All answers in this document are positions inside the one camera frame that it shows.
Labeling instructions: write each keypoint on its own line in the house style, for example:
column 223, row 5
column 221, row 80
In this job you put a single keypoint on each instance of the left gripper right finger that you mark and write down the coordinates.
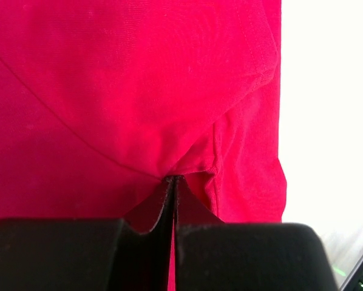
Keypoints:
column 213, row 255

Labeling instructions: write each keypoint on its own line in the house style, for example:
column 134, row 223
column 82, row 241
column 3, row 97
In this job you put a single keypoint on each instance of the magenta t shirt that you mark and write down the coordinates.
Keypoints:
column 101, row 100

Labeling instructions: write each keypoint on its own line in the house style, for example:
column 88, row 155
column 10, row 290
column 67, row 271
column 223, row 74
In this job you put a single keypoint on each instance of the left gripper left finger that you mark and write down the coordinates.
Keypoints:
column 127, row 253

